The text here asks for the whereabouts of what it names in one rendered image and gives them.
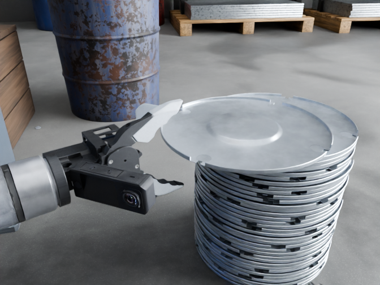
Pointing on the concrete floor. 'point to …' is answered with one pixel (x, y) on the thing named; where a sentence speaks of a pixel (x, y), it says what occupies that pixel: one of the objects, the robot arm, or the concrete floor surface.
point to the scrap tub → (108, 55)
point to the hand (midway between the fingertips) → (186, 146)
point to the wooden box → (13, 85)
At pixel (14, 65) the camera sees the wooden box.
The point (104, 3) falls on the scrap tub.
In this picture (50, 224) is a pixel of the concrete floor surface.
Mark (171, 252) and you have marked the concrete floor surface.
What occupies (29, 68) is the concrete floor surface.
